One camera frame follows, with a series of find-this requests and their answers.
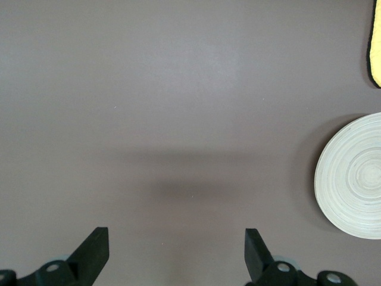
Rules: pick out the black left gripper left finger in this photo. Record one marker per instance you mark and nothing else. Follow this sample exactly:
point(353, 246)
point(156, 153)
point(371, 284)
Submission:
point(86, 256)

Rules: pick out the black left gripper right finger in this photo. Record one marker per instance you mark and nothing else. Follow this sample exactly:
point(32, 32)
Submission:
point(257, 256)

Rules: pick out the round pale wooden plate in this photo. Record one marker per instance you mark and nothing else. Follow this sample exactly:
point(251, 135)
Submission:
point(351, 178)

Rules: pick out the yellow quilted oven mitt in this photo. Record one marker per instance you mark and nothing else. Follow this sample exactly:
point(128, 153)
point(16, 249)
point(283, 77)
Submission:
point(376, 44)

